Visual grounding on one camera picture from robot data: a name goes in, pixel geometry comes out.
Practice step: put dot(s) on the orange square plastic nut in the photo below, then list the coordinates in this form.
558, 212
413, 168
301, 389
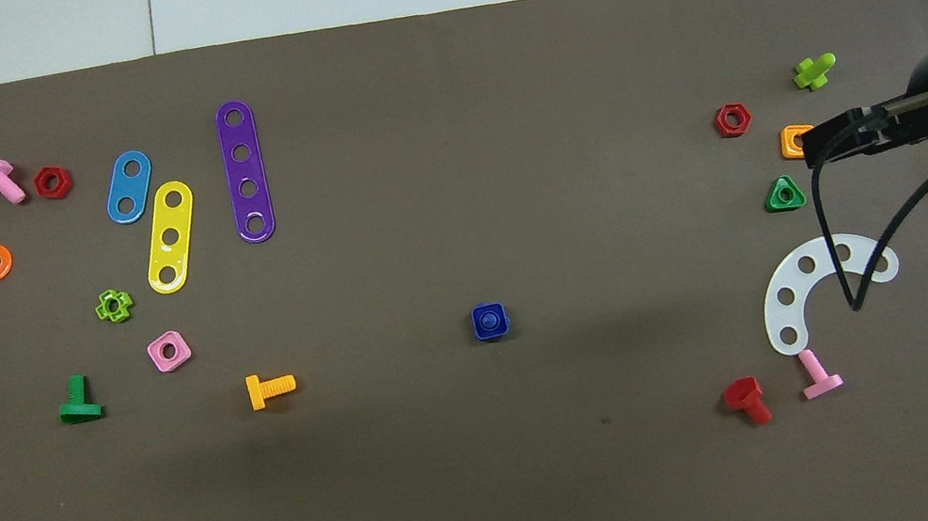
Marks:
788, 146

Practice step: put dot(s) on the orange plastic screw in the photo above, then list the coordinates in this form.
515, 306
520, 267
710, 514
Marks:
272, 388

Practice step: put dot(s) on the lime green cross nut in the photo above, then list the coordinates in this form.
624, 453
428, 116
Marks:
125, 306

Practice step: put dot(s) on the red hexagon plastic nut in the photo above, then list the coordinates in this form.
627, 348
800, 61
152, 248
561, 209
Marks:
746, 125
66, 181

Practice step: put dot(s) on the blue two-hole plate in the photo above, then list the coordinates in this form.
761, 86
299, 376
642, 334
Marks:
129, 188

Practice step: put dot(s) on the lime green plastic screw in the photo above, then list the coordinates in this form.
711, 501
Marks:
813, 73

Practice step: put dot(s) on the dark green plastic screw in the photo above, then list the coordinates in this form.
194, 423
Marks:
77, 395

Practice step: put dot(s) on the pink square plastic nut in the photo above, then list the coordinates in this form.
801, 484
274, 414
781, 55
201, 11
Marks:
183, 358

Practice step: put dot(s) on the blue plastic screw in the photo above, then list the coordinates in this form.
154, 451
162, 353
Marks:
489, 321

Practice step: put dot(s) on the white curved five-hole plate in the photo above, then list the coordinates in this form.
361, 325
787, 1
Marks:
794, 281

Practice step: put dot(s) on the yellow three-hole plate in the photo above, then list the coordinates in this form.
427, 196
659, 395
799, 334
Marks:
173, 218

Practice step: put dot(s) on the red plastic screw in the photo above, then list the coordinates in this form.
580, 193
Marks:
742, 393

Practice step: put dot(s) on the green triangle plastic nut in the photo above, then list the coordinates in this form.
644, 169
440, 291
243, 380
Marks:
774, 206

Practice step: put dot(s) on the brown table mat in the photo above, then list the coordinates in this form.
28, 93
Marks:
503, 483

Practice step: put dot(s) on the purple four-hole plate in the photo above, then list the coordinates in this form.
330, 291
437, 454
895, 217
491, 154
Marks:
245, 171

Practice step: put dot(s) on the blue square plastic nut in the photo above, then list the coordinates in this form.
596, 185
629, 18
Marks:
480, 334

